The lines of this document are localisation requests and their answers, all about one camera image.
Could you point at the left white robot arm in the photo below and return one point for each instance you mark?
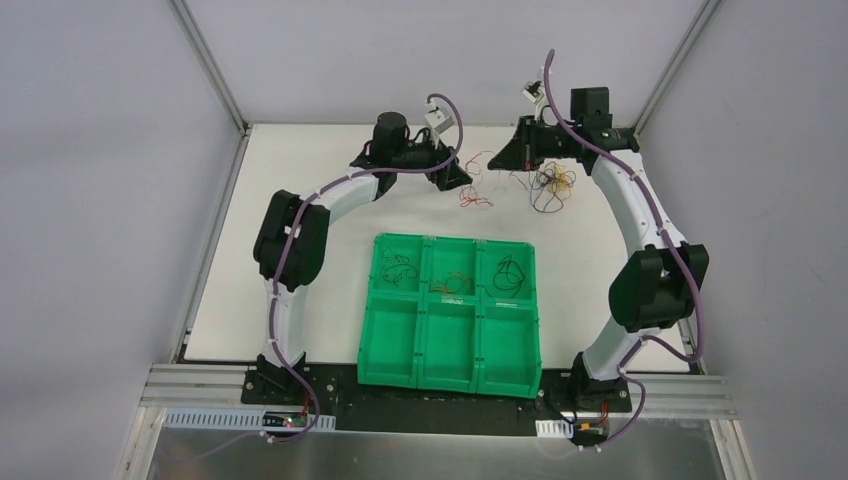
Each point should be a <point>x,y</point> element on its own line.
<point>291,243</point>

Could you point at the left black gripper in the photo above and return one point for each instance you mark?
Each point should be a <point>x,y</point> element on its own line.
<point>437,162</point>

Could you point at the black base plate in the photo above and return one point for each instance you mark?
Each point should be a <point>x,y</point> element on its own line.
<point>333,390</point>

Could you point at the left white cable duct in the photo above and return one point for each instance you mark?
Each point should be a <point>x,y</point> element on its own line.
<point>276,421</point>

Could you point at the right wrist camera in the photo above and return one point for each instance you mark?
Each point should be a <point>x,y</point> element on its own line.
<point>534,91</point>

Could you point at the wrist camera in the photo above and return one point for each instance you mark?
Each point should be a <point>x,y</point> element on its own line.
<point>534,91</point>
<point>437,121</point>

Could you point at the white cable duct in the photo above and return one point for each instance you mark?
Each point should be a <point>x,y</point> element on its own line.
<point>554,429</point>
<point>276,421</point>

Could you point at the green six-compartment tray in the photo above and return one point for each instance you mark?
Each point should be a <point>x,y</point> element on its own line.
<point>451,314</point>

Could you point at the right white cable duct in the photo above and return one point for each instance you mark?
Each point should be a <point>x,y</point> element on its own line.
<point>554,429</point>

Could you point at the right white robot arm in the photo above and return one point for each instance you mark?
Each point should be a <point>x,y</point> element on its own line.
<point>660,283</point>

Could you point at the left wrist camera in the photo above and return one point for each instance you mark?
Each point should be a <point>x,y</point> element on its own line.
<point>437,121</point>

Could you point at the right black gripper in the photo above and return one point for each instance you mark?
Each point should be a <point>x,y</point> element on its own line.
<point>525,145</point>

